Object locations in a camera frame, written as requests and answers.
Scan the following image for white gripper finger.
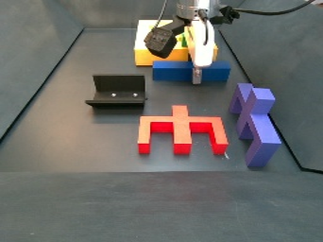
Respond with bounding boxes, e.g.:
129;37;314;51
185;20;216;84

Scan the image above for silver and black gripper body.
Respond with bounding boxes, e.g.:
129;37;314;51
177;0;241;25

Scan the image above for blue long block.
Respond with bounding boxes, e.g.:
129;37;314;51
153;60;232;82

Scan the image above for yellow slotted board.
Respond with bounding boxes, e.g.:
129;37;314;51
134;19;220;67

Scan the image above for green long block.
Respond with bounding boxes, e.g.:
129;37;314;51
175;33;189;48

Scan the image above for purple cross-shaped block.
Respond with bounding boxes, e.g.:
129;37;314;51
230;83;282;167

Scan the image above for red comb-shaped block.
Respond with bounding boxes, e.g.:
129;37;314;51
138;105;229;155

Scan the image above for black cable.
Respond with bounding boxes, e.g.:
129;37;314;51
233;0;317;17

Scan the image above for black angle bracket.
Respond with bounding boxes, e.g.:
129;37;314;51
86;74;147;108

